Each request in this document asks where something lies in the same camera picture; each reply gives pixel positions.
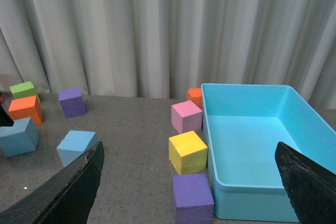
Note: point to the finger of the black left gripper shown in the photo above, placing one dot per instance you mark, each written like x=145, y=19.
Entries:
x=5, y=119

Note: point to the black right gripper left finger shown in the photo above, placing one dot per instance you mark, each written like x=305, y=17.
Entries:
x=65, y=198

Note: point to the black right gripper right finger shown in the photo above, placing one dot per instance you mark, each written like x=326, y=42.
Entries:
x=309, y=186

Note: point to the light blue block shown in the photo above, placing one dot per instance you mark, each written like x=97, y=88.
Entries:
x=20, y=138
x=74, y=144

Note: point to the orange foam block left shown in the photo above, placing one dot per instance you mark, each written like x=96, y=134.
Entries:
x=26, y=107

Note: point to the orange foam block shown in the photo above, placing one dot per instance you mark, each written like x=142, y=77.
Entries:
x=195, y=95
x=26, y=107

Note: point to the green foam block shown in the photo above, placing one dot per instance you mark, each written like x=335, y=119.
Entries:
x=23, y=90

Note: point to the purple foam block back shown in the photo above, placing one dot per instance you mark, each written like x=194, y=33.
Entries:
x=71, y=102

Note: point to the purple foam block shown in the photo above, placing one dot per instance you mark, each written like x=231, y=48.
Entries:
x=192, y=198
x=71, y=102

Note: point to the light blue plastic bin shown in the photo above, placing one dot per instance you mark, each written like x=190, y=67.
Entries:
x=242, y=125

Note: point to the purple foam block front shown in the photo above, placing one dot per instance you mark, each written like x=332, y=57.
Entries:
x=192, y=198

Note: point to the yellow foam block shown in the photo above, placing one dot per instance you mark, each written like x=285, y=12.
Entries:
x=187, y=153

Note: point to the pink foam block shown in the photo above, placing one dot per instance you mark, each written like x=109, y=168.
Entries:
x=186, y=116

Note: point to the orange foam block right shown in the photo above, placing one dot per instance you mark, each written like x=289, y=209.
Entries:
x=195, y=95

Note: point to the grey curtain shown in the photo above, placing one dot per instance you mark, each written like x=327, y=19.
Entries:
x=161, y=48

